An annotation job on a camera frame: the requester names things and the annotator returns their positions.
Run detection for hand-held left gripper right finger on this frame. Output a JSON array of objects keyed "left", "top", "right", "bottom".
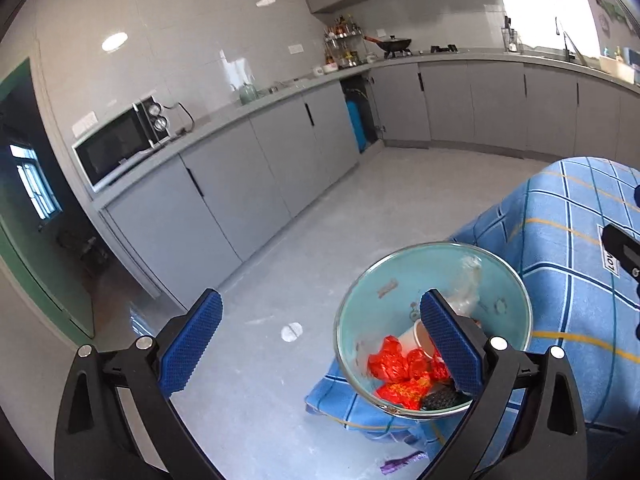
[{"left": 419, "top": 288, "right": 588, "bottom": 480}]

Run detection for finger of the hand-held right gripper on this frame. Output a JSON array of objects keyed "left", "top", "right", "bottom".
[{"left": 601, "top": 223, "right": 640, "bottom": 341}]

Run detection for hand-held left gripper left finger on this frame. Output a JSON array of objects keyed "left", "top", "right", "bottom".
[{"left": 54, "top": 288, "right": 223, "bottom": 480}]

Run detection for red foam net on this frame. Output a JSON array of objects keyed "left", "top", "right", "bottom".
[{"left": 429, "top": 352, "right": 452, "bottom": 382}]

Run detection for crushed white paper cup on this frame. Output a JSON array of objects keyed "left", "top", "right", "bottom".
[{"left": 398, "top": 319, "right": 438, "bottom": 361}]

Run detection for black foam net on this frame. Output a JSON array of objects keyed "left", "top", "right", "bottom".
[{"left": 421, "top": 384, "right": 463, "bottom": 412}]

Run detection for red plastic bag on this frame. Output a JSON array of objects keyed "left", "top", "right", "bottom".
[{"left": 367, "top": 336, "right": 432, "bottom": 382}]

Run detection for orange snack wrapper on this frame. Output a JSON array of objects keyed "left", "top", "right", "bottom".
[{"left": 375, "top": 377, "right": 451, "bottom": 407}]

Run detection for clear plastic bag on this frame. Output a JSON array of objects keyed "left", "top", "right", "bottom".
[{"left": 444, "top": 255, "right": 485, "bottom": 317}]

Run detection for light blue metal bin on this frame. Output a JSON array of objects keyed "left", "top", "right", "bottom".
[{"left": 334, "top": 242, "right": 533, "bottom": 423}]

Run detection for blue plaid tablecloth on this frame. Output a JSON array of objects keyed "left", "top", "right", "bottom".
[{"left": 305, "top": 156, "right": 640, "bottom": 466}]

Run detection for purple wrapper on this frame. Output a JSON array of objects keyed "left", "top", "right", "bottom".
[{"left": 380, "top": 451, "right": 428, "bottom": 476}]

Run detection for dark stool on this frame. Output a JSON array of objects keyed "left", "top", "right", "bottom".
[{"left": 57, "top": 230, "right": 108, "bottom": 273}]

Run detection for grey lower kitchen cabinets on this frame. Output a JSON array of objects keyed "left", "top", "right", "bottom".
[{"left": 97, "top": 47, "right": 640, "bottom": 311}]

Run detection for white plastic tub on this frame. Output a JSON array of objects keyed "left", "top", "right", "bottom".
[{"left": 598, "top": 55, "right": 633, "bottom": 73}]

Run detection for white microwave oven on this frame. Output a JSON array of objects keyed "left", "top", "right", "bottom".
[{"left": 71, "top": 96, "right": 173, "bottom": 193}]

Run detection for black kitchen faucet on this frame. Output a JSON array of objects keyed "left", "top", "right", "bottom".
[{"left": 555, "top": 16, "right": 588, "bottom": 63}]

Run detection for outer window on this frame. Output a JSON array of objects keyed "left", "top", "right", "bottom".
[{"left": 9, "top": 144, "right": 62, "bottom": 221}]

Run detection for blue water filter tank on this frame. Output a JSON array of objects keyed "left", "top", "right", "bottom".
[{"left": 346, "top": 101, "right": 368, "bottom": 153}]

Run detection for knife holder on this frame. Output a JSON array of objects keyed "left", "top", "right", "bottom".
[{"left": 502, "top": 16, "right": 520, "bottom": 53}]

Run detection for green hanging cloth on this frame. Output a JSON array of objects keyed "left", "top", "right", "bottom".
[{"left": 597, "top": 0, "right": 640, "bottom": 36}]

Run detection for bright kitchen window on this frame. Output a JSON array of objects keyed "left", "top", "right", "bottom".
[{"left": 490, "top": 0, "right": 603, "bottom": 58}]

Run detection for gas stove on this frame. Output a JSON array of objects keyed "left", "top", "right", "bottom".
[{"left": 382, "top": 44, "right": 460, "bottom": 58}]

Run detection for black wok with lid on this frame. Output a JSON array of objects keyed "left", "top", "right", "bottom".
[{"left": 363, "top": 35, "right": 413, "bottom": 53}]

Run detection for spice rack with bottles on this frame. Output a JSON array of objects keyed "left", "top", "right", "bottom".
[{"left": 322, "top": 15, "right": 363, "bottom": 68}]

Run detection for green door frame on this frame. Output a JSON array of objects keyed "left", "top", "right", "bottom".
[{"left": 0, "top": 57, "right": 96, "bottom": 341}]

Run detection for black microwave power cable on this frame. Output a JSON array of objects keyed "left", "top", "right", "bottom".
[{"left": 165, "top": 102, "right": 196, "bottom": 136}]

